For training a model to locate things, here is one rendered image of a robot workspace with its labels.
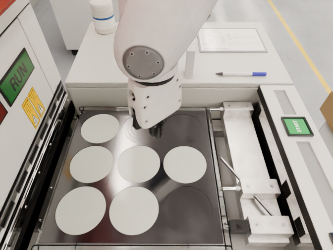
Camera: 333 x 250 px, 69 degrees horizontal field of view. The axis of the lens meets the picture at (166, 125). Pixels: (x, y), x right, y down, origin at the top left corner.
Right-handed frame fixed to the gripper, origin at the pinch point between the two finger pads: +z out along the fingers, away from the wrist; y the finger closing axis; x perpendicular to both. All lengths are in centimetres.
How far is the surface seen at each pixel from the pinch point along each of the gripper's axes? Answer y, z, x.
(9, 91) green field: -20.0, -11.8, 15.9
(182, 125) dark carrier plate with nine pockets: 10.0, 8.1, 1.6
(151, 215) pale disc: -10.9, 8.0, -11.4
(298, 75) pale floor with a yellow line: 190, 98, 28
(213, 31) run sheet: 43.4, 1.2, 21.2
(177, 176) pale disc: -1.2, 8.0, -8.5
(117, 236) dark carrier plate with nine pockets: -18.5, 8.0, -10.2
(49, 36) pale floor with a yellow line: 48, 98, 246
